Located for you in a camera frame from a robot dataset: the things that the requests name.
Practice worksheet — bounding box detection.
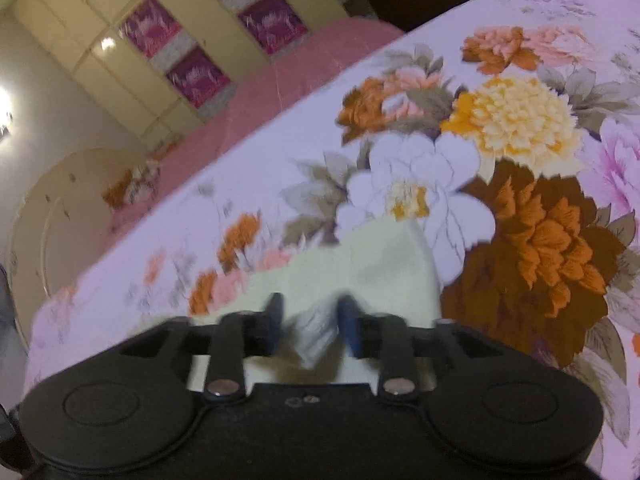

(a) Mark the cream round headboard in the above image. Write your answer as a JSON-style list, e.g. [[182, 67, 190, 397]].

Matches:
[[7, 147, 152, 352]]

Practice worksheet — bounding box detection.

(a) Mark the orange and white pillow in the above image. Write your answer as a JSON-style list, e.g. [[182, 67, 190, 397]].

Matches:
[[102, 159, 164, 211]]

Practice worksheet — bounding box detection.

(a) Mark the bed with floral purple sheet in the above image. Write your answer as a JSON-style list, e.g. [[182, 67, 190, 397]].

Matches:
[[25, 0, 640, 480]]

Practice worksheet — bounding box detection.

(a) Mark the magenta wardrobe poster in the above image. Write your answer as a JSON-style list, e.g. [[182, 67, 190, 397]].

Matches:
[[164, 47, 234, 109], [235, 0, 309, 56], [118, 0, 184, 59]]

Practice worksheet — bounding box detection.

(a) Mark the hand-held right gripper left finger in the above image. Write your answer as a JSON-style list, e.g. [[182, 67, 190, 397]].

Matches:
[[118, 292, 288, 402]]

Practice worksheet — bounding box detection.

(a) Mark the pale green knitted sweater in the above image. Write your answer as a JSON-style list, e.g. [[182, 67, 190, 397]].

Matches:
[[189, 221, 444, 397]]

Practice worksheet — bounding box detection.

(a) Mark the cream wardrobe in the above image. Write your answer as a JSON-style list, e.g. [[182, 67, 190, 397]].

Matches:
[[12, 0, 352, 147]]

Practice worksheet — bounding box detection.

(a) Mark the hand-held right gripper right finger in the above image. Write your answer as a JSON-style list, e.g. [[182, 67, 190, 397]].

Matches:
[[336, 294, 507, 402]]

